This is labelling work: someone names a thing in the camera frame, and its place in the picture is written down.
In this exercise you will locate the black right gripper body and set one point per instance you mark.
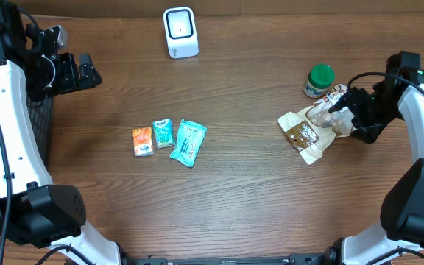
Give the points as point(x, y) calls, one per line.
point(372, 115)

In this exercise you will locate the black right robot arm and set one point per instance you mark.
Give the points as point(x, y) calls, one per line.
point(400, 230)

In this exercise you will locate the teal Kleenex tissue pack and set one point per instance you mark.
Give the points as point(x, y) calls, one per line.
point(163, 130)

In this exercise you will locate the white barcode scanner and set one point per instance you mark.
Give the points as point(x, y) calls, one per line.
point(181, 32)

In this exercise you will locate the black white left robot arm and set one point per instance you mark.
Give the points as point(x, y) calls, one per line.
point(33, 210)

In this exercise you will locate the green toilet tissue wipes pack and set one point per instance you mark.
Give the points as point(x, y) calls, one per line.
point(190, 136)

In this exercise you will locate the green cap white bottle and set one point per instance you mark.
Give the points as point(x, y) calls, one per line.
point(319, 81)

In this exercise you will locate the grey plastic shopping basket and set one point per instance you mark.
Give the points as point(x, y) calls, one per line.
point(41, 120)

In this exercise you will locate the orange red tissue pack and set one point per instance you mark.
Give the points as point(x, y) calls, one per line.
point(142, 142)

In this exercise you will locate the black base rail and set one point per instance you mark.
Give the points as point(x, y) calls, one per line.
point(234, 260)

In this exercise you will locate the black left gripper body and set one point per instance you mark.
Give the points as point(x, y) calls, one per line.
point(74, 70)

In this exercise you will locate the beige clear plastic pouch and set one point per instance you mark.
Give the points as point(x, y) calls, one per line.
point(312, 130)

